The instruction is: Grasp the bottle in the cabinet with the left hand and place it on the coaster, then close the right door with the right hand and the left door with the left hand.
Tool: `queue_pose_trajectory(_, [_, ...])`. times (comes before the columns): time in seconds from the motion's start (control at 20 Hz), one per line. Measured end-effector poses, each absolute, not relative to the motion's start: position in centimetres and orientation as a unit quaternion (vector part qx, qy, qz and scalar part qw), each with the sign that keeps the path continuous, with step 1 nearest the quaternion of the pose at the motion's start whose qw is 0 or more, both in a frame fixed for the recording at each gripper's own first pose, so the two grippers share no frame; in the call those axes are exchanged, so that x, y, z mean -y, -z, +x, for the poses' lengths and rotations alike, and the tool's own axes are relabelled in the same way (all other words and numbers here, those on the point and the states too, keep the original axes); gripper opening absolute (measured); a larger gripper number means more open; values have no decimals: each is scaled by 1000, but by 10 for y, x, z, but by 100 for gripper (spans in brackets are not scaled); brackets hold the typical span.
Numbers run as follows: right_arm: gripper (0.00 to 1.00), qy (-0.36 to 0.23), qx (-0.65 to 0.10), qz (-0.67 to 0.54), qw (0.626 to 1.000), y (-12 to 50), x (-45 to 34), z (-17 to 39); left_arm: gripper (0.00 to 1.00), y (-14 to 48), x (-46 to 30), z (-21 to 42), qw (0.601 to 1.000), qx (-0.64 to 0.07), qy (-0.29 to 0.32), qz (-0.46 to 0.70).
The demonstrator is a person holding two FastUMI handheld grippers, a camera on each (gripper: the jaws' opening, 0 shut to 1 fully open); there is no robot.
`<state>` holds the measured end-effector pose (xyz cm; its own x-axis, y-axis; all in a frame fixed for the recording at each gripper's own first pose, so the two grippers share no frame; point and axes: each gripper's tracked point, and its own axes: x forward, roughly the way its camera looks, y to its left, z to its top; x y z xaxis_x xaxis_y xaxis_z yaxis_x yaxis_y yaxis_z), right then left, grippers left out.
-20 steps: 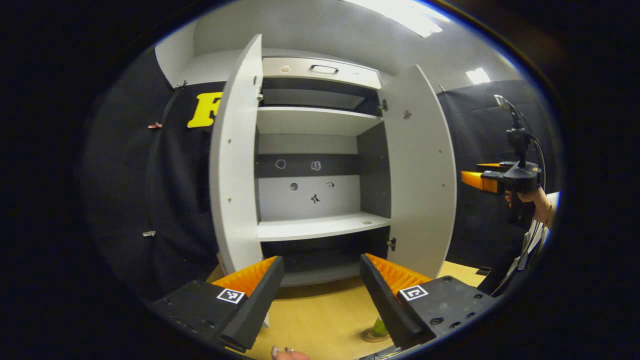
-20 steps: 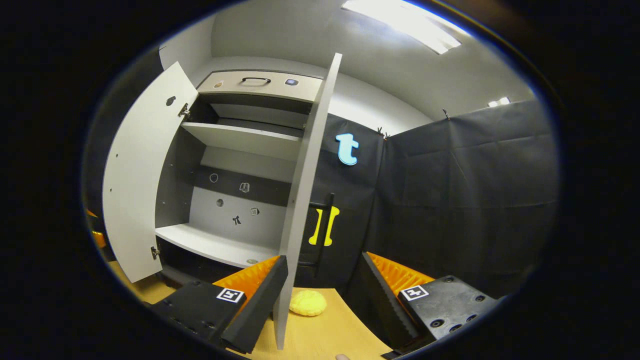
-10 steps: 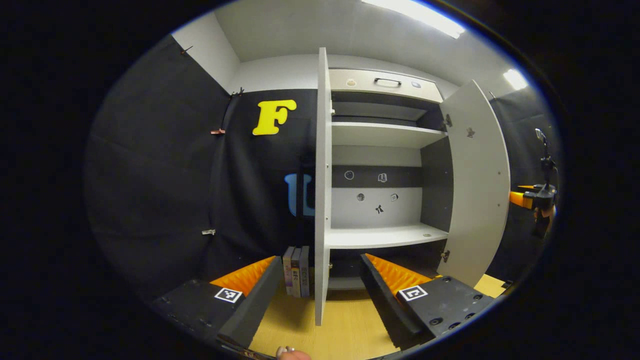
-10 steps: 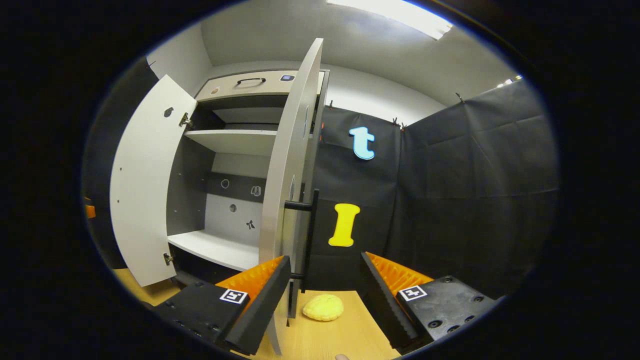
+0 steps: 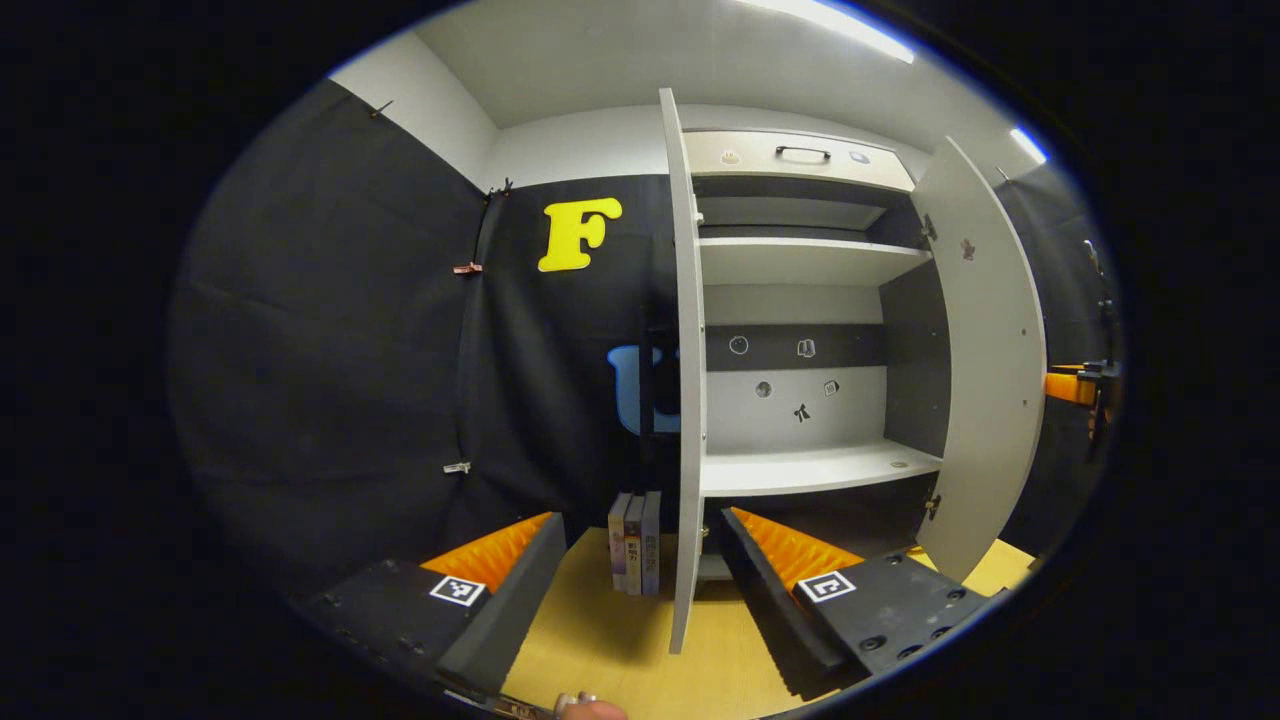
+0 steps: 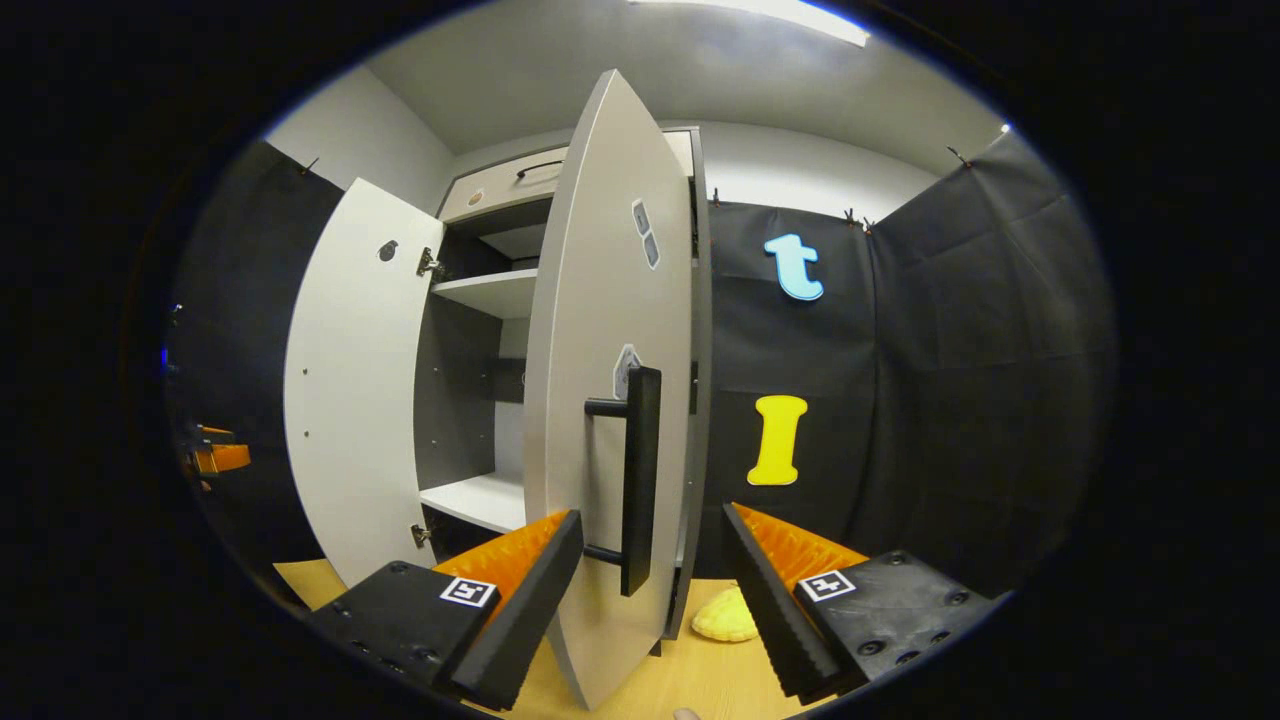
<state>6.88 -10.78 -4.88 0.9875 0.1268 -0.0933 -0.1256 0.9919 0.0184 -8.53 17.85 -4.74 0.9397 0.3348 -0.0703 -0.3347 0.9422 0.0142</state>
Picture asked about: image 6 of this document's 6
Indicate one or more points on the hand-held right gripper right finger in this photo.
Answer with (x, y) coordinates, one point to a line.
(765, 600)

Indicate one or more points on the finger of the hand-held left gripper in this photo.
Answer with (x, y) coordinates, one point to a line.
(225, 459)
(212, 435)

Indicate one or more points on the white cabinet door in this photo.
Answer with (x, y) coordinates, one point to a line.
(350, 380)
(590, 300)

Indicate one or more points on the dark cloth clip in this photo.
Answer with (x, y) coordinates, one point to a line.
(960, 155)
(850, 215)
(310, 163)

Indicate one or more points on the white cabinet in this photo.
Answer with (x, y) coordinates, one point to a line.
(470, 380)

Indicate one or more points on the yellow soft object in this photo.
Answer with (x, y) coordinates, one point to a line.
(722, 618)

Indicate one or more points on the white cabinet shelf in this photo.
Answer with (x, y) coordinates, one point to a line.
(490, 292)

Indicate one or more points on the black backdrop cloth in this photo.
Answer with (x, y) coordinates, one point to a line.
(950, 400)

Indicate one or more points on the metal door hinge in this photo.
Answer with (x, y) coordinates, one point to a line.
(420, 535)
(430, 263)

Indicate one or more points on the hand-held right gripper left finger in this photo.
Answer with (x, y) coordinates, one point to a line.
(530, 610)

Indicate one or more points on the beige cabinet drawer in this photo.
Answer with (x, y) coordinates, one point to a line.
(490, 185)

